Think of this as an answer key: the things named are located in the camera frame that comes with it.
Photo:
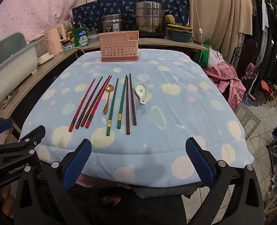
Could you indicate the dark metal chair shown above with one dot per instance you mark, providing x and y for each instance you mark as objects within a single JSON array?
[{"x": 246, "y": 51}]

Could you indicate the person's dark pants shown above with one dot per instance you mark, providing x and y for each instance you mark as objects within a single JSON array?
[{"x": 138, "y": 206}]

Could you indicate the dark red chopstick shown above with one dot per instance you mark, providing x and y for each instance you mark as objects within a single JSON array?
[
  {"x": 132, "y": 98},
  {"x": 127, "y": 107}
]

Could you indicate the grey-blue plastic tub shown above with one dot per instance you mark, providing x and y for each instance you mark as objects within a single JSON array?
[{"x": 9, "y": 72}]

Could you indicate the row of hanging clothes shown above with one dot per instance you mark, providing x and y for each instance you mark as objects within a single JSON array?
[{"x": 269, "y": 32}]

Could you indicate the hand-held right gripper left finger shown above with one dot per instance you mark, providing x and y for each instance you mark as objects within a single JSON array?
[{"x": 78, "y": 164}]

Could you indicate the red and black chopstick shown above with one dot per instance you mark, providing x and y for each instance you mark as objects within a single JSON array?
[
  {"x": 82, "y": 105},
  {"x": 94, "y": 112},
  {"x": 95, "y": 102},
  {"x": 89, "y": 102}
]

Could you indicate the gold flower spoon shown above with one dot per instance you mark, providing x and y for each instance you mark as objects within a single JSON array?
[{"x": 108, "y": 88}]

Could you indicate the navy floral cloth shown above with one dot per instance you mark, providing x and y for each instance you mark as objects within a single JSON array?
[{"x": 119, "y": 4}]

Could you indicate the green chopstick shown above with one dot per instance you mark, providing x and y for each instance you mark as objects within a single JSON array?
[
  {"x": 112, "y": 107},
  {"x": 122, "y": 100}
]

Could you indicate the green bag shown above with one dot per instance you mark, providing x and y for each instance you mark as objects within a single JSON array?
[{"x": 205, "y": 54}]

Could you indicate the brown loofah sponge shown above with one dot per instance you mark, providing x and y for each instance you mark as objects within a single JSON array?
[{"x": 170, "y": 19}]

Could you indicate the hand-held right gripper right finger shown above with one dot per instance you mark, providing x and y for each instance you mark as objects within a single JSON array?
[{"x": 199, "y": 164}]

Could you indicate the wooden stool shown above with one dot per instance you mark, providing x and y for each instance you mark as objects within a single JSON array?
[{"x": 275, "y": 93}]

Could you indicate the beige curtain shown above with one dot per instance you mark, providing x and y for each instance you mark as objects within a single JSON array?
[{"x": 220, "y": 16}]

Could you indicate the pink perforated utensil holder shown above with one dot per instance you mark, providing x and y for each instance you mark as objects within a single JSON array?
[{"x": 118, "y": 46}]

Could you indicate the green box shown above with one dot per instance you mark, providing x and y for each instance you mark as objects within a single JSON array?
[{"x": 80, "y": 37}]

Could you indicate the pink electric kettle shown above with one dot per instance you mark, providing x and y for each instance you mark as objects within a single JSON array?
[{"x": 54, "y": 39}]

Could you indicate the white ceramic spoon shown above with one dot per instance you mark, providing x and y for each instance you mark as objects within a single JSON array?
[{"x": 140, "y": 90}]

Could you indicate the pink floral cloth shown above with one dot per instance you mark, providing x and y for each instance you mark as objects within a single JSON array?
[{"x": 225, "y": 82}]

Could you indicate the steel rice cooker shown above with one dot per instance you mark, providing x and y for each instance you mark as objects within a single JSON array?
[{"x": 112, "y": 23}]

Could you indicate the pink patterned cloth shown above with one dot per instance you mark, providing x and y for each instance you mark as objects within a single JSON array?
[{"x": 35, "y": 7}]

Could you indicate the steel steamer pot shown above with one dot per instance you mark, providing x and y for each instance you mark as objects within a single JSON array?
[{"x": 149, "y": 16}]

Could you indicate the white kitchen appliance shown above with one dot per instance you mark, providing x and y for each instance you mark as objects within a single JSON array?
[{"x": 43, "y": 51}]

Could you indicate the blue printed blanket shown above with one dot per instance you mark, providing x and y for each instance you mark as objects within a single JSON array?
[{"x": 166, "y": 121}]

